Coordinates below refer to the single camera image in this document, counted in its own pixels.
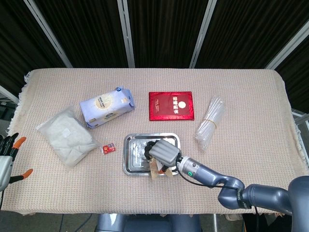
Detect grey robot torso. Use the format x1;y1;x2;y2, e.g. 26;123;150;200
96;213;201;232

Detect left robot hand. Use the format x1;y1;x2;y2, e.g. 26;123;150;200
0;132;34;192

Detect dark partition panel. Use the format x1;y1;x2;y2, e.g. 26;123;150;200
0;0;68;97
127;0;209;69
274;41;309;114
195;0;309;70
33;0;130;69

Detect grey metal partition post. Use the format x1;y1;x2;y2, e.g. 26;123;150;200
189;0;218;69
264;18;309;71
23;0;73;69
117;0;136;68

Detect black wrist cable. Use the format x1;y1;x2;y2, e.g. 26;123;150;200
177;166;224;189

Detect silver rectangular metal tray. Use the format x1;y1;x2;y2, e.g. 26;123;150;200
123;132;182;176

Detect white cloth in plastic bag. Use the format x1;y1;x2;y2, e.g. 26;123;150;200
36;105;101;170

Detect blue tissue pack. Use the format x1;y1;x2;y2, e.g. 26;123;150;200
79;87;136;129

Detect clear bag of straws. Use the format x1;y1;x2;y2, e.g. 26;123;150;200
194;95;225;152

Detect red certificate folder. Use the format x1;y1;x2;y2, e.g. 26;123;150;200
148;91;195;121

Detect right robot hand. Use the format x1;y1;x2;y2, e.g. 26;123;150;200
143;138;183;176

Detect small red snack packet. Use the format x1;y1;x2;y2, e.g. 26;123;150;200
100;143;117;155

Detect beige woven tablecloth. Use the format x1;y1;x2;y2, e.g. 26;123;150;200
0;68;309;216

